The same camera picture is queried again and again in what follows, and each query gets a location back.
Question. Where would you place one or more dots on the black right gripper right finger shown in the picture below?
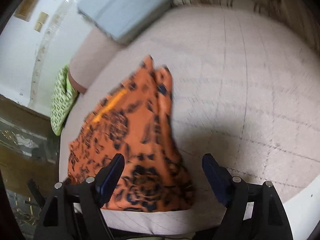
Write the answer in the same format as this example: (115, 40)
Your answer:
(252, 211)

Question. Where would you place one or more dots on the green checkered cushion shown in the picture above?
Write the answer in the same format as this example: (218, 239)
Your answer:
(62, 101)

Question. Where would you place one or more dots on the light blue grey pillow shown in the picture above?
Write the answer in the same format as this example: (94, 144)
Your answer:
(123, 20)

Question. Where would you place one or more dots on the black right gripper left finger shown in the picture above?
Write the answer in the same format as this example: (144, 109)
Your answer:
(74, 211)

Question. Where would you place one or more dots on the pink quilted bed cover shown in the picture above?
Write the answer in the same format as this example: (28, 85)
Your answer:
(246, 90)

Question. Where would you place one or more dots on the pink quilted bolster pillow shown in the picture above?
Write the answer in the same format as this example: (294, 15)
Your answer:
(94, 54)

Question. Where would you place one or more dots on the dark wooden glass cabinet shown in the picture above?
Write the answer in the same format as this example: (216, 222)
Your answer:
(29, 157)

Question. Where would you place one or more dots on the orange black floral garment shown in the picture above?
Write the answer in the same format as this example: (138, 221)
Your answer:
(135, 121)

